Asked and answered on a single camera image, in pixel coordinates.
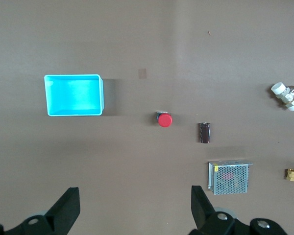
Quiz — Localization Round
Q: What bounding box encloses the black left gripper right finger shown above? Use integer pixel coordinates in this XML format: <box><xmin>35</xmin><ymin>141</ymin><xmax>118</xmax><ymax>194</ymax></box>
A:
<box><xmin>190</xmin><ymin>185</ymin><xmax>289</xmax><ymax>235</ymax></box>

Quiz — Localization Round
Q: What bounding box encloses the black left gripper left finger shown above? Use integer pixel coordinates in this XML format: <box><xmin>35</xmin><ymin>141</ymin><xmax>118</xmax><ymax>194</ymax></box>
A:
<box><xmin>0</xmin><ymin>187</ymin><xmax>81</xmax><ymax>235</ymax></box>

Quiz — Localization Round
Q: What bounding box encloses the red mushroom push button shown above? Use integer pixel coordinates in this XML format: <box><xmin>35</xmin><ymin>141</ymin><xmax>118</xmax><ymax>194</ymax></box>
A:
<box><xmin>155</xmin><ymin>111</ymin><xmax>173</xmax><ymax>128</ymax></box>

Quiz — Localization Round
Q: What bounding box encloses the metal mesh power supply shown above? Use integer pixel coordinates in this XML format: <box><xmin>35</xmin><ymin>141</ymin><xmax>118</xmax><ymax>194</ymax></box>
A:
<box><xmin>207</xmin><ymin>159</ymin><xmax>253</xmax><ymax>196</ymax></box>

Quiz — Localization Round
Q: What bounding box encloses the dark brown cylindrical capacitor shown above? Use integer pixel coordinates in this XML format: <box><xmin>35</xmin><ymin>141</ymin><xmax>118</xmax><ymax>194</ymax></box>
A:
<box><xmin>198</xmin><ymin>122</ymin><xmax>211</xmax><ymax>144</ymax></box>

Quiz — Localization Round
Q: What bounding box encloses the cyan plastic box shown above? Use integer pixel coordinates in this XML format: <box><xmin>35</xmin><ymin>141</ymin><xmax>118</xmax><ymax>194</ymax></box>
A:
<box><xmin>44</xmin><ymin>74</ymin><xmax>105</xmax><ymax>117</ymax></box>

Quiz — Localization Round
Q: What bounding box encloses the white capped metal valve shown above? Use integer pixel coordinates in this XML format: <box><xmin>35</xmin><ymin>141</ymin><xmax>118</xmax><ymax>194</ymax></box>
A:
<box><xmin>270</xmin><ymin>82</ymin><xmax>294</xmax><ymax>112</ymax></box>

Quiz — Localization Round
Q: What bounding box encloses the brass valve with red handle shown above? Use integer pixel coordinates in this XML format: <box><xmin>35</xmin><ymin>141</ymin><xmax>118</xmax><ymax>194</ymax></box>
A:
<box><xmin>284</xmin><ymin>167</ymin><xmax>294</xmax><ymax>182</ymax></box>

